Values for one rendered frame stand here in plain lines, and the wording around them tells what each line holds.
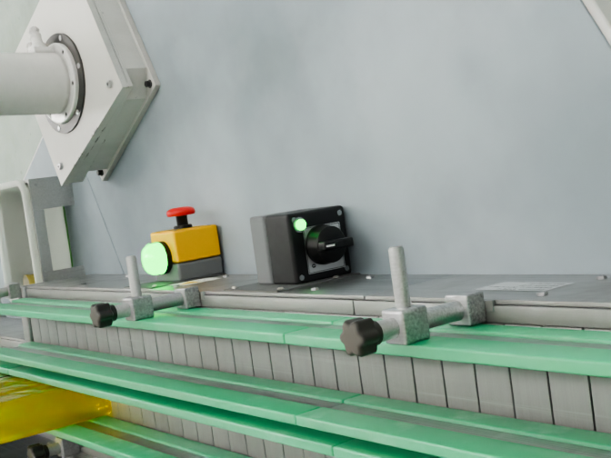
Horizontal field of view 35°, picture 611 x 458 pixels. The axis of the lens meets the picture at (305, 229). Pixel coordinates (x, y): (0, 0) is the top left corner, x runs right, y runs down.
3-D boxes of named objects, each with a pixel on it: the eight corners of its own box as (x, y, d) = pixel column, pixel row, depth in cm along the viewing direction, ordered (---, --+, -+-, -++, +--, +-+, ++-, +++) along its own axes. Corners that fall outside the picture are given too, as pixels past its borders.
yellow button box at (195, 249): (202, 273, 140) (155, 282, 135) (195, 222, 139) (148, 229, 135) (226, 273, 134) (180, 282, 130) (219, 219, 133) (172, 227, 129)
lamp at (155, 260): (159, 273, 134) (139, 277, 132) (154, 241, 134) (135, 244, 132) (175, 273, 130) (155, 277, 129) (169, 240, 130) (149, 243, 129)
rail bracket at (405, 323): (462, 320, 80) (335, 355, 72) (450, 233, 80) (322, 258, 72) (497, 322, 77) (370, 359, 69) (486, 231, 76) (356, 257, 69)
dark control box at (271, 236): (315, 273, 117) (257, 284, 112) (305, 208, 117) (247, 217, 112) (356, 273, 111) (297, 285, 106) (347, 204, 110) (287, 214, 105)
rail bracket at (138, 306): (191, 305, 117) (88, 327, 110) (182, 245, 117) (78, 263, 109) (207, 306, 114) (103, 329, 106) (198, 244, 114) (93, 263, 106)
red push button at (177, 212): (164, 233, 135) (160, 209, 134) (188, 229, 137) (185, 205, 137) (177, 233, 131) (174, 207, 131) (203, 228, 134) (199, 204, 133)
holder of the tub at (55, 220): (57, 321, 188) (18, 329, 184) (35, 182, 187) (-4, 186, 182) (93, 324, 174) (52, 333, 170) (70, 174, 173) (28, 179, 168)
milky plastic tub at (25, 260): (50, 294, 188) (6, 303, 183) (33, 181, 187) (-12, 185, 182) (86, 296, 174) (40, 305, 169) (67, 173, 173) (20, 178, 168)
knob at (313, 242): (339, 261, 109) (358, 261, 107) (307, 267, 107) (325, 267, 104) (334, 222, 109) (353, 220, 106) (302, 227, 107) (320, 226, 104)
